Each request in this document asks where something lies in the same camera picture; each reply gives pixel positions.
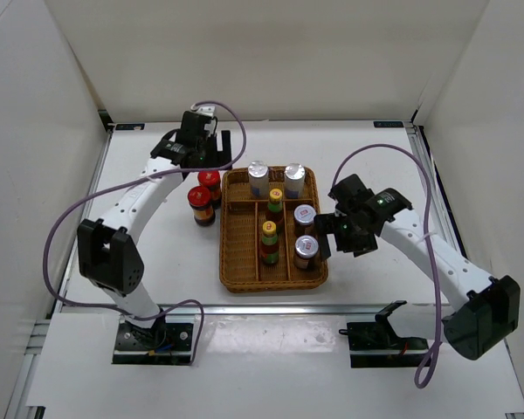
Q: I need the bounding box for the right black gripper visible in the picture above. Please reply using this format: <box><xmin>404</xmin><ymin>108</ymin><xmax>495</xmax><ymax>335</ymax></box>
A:
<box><xmin>314</xmin><ymin>210</ymin><xmax>378</xmax><ymax>263</ymax></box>

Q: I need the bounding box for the dark spice jar white lid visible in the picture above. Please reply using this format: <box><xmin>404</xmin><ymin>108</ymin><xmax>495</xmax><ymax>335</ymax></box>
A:
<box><xmin>293</xmin><ymin>204</ymin><xmax>317</xmax><ymax>237</ymax></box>

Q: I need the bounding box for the red cap sauce jar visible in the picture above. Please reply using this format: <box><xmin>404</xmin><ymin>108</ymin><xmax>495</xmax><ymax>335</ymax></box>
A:
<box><xmin>197</xmin><ymin>170</ymin><xmax>222</xmax><ymax>209</ymax></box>
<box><xmin>187</xmin><ymin>186</ymin><xmax>216</xmax><ymax>227</ymax></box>

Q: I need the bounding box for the pink spice jar white lid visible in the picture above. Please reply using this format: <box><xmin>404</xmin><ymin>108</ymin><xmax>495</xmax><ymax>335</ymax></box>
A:
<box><xmin>293</xmin><ymin>235</ymin><xmax>319</xmax><ymax>270</ymax></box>

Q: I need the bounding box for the silver cap white shaker front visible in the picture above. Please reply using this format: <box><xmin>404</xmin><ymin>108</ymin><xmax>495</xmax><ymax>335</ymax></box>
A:
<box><xmin>247</xmin><ymin>161</ymin><xmax>269</xmax><ymax>199</ymax></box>

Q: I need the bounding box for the silver cap white shaker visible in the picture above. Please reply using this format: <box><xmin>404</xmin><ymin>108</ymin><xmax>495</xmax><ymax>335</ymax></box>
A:
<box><xmin>284</xmin><ymin>163</ymin><xmax>306</xmax><ymax>199</ymax></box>
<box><xmin>247</xmin><ymin>161</ymin><xmax>269</xmax><ymax>199</ymax></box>

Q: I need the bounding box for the red cap sauce jar front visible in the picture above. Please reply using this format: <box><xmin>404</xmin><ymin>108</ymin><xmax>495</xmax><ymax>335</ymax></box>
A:
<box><xmin>187</xmin><ymin>186</ymin><xmax>216</xmax><ymax>227</ymax></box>

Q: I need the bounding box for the yellow cap sauce bottle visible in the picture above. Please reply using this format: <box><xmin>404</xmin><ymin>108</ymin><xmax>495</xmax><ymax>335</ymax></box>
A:
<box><xmin>265</xmin><ymin>188</ymin><xmax>285</xmax><ymax>233</ymax></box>
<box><xmin>259</xmin><ymin>221</ymin><xmax>279</xmax><ymax>265</ymax></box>

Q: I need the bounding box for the yellow cap sauce bottle front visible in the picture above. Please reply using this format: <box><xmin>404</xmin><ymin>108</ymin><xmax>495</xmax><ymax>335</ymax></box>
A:
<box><xmin>259</xmin><ymin>221</ymin><xmax>279</xmax><ymax>265</ymax></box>

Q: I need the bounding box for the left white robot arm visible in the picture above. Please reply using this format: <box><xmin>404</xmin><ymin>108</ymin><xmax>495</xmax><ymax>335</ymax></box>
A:
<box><xmin>77</xmin><ymin>104</ymin><xmax>231</xmax><ymax>349</ymax></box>

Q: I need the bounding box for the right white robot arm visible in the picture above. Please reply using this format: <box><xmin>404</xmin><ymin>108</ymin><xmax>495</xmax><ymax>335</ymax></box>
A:
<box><xmin>314</xmin><ymin>175</ymin><xmax>521</xmax><ymax>361</ymax></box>

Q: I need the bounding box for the woven wicker divided tray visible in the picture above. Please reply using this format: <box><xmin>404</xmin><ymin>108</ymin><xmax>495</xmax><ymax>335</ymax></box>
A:
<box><xmin>219</xmin><ymin>168</ymin><xmax>328</xmax><ymax>293</ymax></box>

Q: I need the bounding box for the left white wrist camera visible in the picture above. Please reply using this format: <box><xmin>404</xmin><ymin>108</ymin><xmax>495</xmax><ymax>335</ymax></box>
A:
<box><xmin>190</xmin><ymin>104</ymin><xmax>217</xmax><ymax>122</ymax></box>

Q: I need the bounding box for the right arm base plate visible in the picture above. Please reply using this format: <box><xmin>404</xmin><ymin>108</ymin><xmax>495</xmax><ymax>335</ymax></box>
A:
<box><xmin>339</xmin><ymin>322</ymin><xmax>429</xmax><ymax>368</ymax></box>

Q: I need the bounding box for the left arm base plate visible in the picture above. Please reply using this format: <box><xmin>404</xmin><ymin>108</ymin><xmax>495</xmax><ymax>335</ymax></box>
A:
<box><xmin>112</xmin><ymin>314</ymin><xmax>205</xmax><ymax>366</ymax></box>

